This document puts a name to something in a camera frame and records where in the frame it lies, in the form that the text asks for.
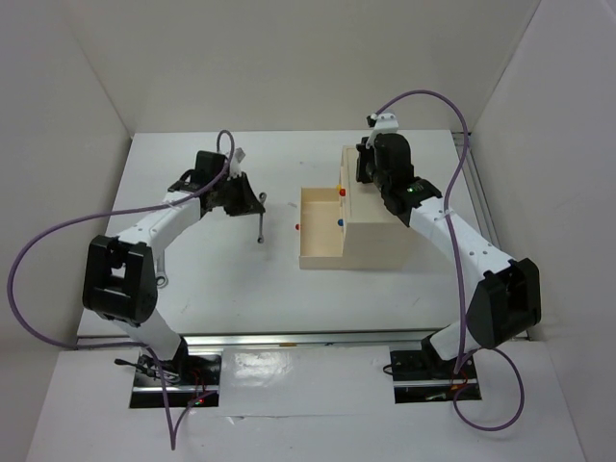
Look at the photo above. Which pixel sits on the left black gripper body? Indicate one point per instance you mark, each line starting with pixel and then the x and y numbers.
pixel 230 195

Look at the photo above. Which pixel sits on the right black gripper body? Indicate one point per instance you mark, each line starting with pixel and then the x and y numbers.
pixel 366 167

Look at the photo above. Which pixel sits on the silver ratchet wrench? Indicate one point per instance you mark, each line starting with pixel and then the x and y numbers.
pixel 261 219

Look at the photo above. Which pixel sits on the beige bottom drawer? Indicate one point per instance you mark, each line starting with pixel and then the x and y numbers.
pixel 321 236

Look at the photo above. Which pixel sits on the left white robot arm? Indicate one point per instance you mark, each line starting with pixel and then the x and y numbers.
pixel 122 272

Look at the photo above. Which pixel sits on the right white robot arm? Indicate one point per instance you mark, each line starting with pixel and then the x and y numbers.
pixel 500 295

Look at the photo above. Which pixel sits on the beige drawer cabinet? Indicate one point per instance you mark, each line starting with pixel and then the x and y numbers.
pixel 373 238

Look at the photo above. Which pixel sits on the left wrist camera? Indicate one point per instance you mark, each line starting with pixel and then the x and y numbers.
pixel 235 169

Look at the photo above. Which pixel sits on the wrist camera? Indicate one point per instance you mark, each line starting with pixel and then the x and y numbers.
pixel 381 124
pixel 235 169

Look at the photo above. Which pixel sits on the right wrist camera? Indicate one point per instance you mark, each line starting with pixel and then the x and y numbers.
pixel 381 124

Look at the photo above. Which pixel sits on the aluminium side rail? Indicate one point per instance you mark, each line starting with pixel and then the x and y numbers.
pixel 471 174

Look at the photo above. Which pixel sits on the aluminium front rail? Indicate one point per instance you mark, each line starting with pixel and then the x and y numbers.
pixel 215 342

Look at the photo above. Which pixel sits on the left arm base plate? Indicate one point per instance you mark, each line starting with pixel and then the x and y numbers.
pixel 199 383

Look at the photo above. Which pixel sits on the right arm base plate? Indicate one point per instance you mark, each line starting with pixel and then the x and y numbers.
pixel 415 380

